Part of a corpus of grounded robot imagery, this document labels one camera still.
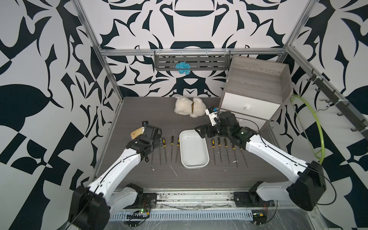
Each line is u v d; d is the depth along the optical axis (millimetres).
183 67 913
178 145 911
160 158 896
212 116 701
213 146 934
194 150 913
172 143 939
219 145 936
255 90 817
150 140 618
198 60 928
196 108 1036
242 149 562
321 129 652
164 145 937
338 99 592
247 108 830
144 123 726
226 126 601
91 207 380
